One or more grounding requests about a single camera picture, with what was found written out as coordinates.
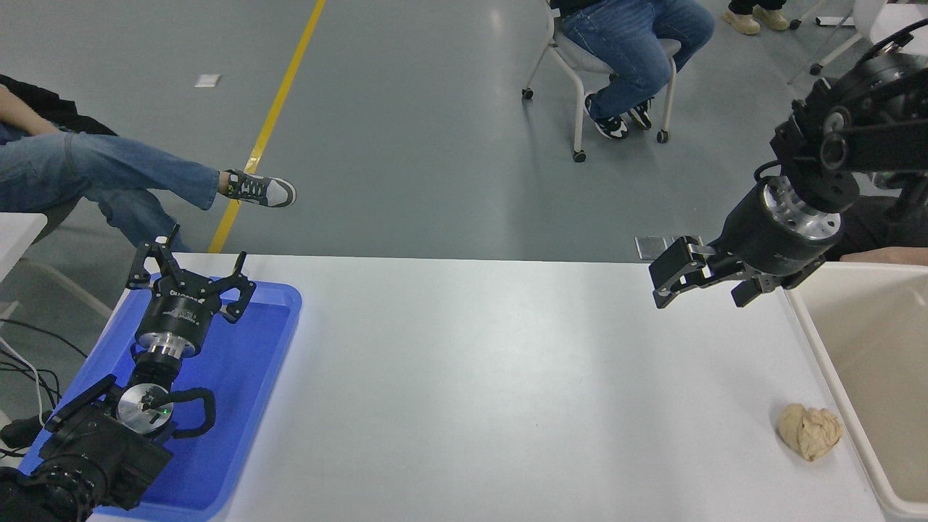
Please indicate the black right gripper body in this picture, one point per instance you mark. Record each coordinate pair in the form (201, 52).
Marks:
(776, 243)

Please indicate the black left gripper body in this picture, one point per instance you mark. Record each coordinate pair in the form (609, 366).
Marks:
(181, 312)

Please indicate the metal floor plate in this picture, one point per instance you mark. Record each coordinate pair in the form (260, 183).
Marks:
(689, 238)
(647, 247)

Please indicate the person's hand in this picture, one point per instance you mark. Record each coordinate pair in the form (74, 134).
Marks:
(888, 255)

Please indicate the person beside bin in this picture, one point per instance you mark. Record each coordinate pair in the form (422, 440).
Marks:
(866, 225)

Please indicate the blue plastic tray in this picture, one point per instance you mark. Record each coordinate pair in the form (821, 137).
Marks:
(232, 406)

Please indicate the seated person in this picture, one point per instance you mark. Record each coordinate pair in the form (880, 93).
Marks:
(87, 170)

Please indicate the large pale bin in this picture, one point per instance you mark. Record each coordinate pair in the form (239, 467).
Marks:
(870, 362)

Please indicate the small white table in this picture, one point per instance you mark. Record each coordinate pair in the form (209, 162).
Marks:
(18, 235)

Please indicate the crumpled tan paper ball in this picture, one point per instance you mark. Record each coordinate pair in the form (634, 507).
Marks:
(808, 431)

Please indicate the white paper scrap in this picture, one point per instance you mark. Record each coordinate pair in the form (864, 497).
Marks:
(207, 80)

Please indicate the white wheeled chair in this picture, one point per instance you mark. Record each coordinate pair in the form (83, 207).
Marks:
(580, 69)

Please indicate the standing person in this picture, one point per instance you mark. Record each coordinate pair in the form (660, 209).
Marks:
(754, 18)

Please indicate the person on white chair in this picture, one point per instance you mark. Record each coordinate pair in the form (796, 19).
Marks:
(631, 43)

